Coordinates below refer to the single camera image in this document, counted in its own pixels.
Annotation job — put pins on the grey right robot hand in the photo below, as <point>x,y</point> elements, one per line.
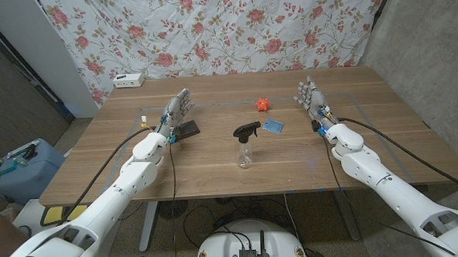
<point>316,101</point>

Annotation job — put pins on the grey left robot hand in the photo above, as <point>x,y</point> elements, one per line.
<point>174,111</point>

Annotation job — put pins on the clear spray bottle black cap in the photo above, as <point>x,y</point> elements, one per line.
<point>245,155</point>

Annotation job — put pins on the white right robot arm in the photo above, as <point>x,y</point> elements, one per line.
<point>390,191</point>

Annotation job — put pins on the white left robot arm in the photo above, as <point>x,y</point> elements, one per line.
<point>101,211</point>

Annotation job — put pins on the black card holder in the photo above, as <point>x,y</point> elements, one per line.
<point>189,128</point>

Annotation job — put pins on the orange spiky stress ball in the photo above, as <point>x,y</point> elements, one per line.
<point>263,104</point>

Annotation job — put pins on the grey tape outline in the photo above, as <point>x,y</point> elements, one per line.
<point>212,103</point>

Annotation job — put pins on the white power strip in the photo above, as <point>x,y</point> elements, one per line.
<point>128,80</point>

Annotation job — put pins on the floral backdrop cloth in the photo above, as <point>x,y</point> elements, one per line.
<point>209,28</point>

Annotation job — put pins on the black round fan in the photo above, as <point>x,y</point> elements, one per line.
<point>172,208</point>

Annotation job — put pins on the black backdrop stand pole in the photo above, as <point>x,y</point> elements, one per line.
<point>382,1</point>

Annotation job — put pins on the white table leg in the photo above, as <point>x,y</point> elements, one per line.
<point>148,229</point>

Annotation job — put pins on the grey table leg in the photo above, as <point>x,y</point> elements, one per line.
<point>349,220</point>

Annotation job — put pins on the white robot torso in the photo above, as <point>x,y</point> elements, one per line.
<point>249,240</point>

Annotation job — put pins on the black clip tool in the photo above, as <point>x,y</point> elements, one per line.
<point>29,151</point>

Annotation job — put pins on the white flat tool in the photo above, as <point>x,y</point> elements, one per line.
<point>22,149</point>

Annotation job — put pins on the yellow black floor mat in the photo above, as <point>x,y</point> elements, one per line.
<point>54,215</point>

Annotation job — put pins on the blue storage case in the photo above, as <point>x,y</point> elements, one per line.
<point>26,180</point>

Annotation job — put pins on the teal hand tool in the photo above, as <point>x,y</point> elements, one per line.
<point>10,168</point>

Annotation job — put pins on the white wall panel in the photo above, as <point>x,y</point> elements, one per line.
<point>47,55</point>

